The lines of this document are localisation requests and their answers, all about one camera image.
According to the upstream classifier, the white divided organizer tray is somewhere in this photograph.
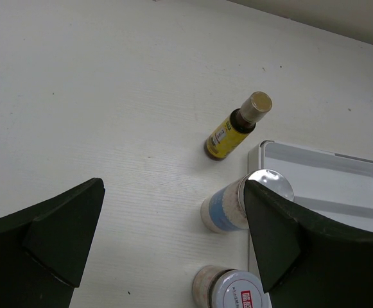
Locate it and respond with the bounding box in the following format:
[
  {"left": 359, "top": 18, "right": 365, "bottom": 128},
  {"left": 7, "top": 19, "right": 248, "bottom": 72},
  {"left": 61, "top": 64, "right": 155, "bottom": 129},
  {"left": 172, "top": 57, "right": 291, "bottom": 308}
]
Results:
[{"left": 247, "top": 139, "right": 373, "bottom": 277}]

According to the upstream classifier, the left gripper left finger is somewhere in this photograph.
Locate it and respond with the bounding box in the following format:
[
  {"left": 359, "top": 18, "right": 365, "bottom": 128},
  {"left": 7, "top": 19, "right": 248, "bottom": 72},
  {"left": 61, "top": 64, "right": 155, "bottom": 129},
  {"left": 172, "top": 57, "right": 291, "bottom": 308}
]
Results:
[{"left": 0, "top": 178, "right": 105, "bottom": 307}]

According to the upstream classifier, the blue label shaker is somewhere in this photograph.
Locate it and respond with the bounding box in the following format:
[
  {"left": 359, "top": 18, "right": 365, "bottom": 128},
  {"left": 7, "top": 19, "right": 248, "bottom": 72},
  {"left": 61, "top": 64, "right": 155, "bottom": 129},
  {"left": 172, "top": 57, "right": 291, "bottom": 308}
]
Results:
[{"left": 200, "top": 169, "right": 294, "bottom": 233}]

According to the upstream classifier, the left yellow label sauce bottle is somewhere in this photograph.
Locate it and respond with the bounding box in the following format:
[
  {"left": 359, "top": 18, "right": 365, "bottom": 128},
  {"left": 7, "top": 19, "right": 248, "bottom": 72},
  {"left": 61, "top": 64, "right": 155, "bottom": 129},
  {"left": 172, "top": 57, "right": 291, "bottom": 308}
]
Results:
[{"left": 204, "top": 91, "right": 272, "bottom": 160}]

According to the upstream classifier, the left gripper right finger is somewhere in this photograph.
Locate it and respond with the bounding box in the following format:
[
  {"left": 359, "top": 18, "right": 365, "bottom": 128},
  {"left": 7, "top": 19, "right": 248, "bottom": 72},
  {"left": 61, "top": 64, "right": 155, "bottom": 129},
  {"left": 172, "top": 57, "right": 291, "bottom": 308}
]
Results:
[{"left": 244, "top": 180, "right": 373, "bottom": 307}]

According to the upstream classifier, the white lid jar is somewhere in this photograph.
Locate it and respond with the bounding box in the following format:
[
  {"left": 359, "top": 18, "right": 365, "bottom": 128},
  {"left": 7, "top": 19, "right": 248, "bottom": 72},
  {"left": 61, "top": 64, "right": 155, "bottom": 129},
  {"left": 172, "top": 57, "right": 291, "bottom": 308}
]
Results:
[{"left": 192, "top": 265, "right": 270, "bottom": 308}]

